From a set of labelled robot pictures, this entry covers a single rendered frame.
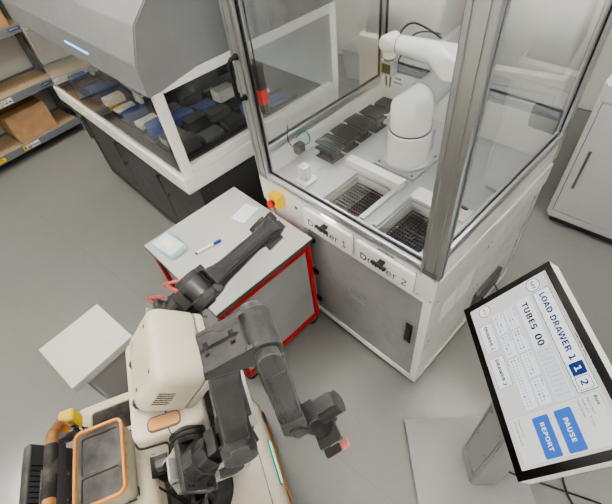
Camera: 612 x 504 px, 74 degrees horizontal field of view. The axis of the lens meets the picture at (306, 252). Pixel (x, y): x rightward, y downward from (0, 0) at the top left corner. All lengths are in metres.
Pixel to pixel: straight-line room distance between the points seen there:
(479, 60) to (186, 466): 1.10
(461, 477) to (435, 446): 0.16
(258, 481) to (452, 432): 0.96
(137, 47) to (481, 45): 1.36
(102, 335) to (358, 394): 1.31
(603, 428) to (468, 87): 0.84
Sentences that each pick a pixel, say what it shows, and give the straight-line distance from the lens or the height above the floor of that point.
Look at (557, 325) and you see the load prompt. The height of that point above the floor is 1.16.
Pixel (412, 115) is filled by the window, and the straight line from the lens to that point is 1.24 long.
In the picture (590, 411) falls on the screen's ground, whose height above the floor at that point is 1.14.
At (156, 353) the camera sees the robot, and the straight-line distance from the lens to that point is 0.98.
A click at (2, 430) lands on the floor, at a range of 3.00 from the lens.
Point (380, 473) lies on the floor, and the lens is 2.23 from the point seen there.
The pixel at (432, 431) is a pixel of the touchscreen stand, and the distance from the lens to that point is 2.27.
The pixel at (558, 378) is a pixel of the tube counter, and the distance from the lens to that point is 1.26.
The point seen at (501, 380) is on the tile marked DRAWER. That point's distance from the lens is 1.34.
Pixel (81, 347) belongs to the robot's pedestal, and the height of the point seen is 0.76.
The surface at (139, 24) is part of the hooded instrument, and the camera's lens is 1.94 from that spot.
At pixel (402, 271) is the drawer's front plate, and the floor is 0.92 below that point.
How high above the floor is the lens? 2.17
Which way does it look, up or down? 48 degrees down
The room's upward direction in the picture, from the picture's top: 9 degrees counter-clockwise
